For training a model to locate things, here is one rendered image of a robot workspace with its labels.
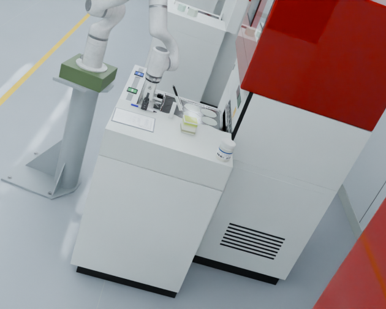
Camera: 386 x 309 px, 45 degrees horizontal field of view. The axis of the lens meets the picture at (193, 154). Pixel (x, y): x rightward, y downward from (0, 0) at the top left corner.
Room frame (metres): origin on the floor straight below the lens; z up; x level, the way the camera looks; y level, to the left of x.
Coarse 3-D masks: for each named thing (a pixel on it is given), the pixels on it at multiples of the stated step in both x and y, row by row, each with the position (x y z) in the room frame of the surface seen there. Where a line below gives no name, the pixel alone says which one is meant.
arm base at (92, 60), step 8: (88, 40) 2.55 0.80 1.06; (96, 40) 2.54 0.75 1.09; (88, 48) 2.54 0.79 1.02; (96, 48) 2.54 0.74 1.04; (104, 48) 2.58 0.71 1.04; (80, 56) 2.59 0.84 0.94; (88, 56) 2.54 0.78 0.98; (96, 56) 2.55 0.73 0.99; (80, 64) 2.53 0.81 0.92; (88, 64) 2.54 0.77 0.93; (96, 64) 2.55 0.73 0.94; (104, 64) 2.67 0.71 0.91; (96, 72) 2.52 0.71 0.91
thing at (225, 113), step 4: (224, 108) 2.71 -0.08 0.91; (228, 108) 2.65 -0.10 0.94; (224, 112) 2.69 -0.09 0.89; (228, 112) 2.58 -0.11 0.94; (224, 116) 2.66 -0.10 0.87; (228, 116) 2.52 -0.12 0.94; (224, 120) 2.61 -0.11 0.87; (228, 120) 2.47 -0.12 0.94; (224, 124) 2.55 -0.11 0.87; (228, 124) 2.42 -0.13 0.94; (224, 128) 2.50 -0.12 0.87; (228, 128) 2.37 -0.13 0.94; (228, 132) 2.32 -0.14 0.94
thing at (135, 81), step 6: (138, 66) 2.72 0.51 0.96; (132, 72) 2.59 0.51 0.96; (144, 72) 2.66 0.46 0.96; (132, 78) 2.50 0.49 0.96; (138, 78) 2.55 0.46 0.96; (144, 78) 2.57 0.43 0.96; (126, 84) 2.40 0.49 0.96; (132, 84) 2.44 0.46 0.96; (138, 84) 2.46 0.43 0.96; (126, 90) 2.32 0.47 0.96; (138, 90) 2.38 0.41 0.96; (120, 96) 2.22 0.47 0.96; (126, 96) 2.25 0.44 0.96; (132, 96) 2.29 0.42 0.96; (138, 96) 2.31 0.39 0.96; (132, 102) 2.21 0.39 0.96
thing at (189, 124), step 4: (184, 116) 2.12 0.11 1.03; (188, 116) 2.13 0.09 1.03; (192, 116) 2.15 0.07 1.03; (184, 120) 2.08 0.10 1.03; (188, 120) 2.09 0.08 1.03; (192, 120) 2.11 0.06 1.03; (196, 120) 2.12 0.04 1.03; (180, 124) 2.13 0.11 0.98; (184, 124) 2.07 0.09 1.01; (188, 124) 2.08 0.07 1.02; (192, 124) 2.08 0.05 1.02; (196, 124) 2.09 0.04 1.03; (184, 128) 2.07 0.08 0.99; (188, 128) 2.08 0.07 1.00; (192, 128) 2.08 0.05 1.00; (196, 128) 2.09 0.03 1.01; (184, 132) 2.08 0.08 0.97; (188, 132) 2.08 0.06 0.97; (192, 132) 2.09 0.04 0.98
